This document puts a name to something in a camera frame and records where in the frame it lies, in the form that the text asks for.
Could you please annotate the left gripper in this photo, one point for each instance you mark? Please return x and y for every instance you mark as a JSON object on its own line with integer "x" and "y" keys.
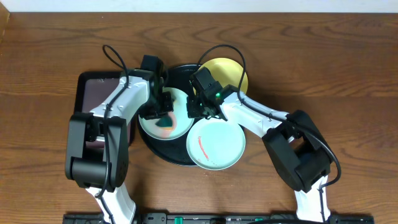
{"x": 167, "y": 99}

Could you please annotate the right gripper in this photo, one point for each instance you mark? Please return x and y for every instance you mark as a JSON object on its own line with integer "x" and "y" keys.
{"x": 193, "y": 112}

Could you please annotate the green sponge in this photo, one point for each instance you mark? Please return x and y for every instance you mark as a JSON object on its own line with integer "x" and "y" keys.
{"x": 167, "y": 122}

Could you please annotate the light green plate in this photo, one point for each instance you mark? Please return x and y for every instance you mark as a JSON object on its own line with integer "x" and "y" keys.
{"x": 215, "y": 144}
{"x": 184, "y": 123}

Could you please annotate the light green plate front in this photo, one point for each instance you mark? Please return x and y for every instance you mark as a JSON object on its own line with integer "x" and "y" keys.
{"x": 215, "y": 144}

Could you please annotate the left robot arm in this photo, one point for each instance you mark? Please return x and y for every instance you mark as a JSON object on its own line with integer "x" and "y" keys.
{"x": 102, "y": 171}

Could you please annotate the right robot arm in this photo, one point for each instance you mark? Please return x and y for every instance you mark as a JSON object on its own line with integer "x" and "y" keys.
{"x": 298, "y": 151}

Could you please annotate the round black tray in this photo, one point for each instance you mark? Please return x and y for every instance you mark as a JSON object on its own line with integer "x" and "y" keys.
{"x": 174, "y": 151}

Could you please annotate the rectangular black tray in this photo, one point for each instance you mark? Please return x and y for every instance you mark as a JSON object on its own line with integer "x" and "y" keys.
{"x": 92, "y": 89}

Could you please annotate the yellow plate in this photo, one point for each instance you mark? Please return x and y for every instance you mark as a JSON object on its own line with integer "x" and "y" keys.
{"x": 225, "y": 71}

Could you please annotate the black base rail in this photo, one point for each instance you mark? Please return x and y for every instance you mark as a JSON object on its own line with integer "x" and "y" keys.
{"x": 162, "y": 218}

